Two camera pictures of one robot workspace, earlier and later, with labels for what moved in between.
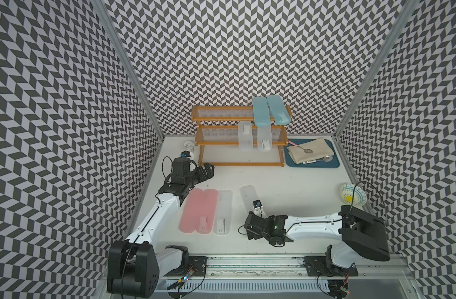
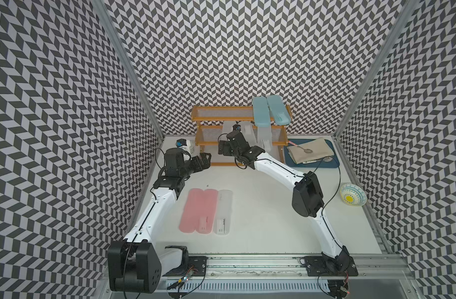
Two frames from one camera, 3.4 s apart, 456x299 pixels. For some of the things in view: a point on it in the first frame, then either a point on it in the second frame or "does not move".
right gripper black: x=254 y=236 to x=227 y=144
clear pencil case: x=248 y=196 to x=227 y=126
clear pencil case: x=265 y=139 does not move
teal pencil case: x=281 y=115 does not move
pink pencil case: x=207 y=212 does not move
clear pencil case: x=245 y=140 does not move
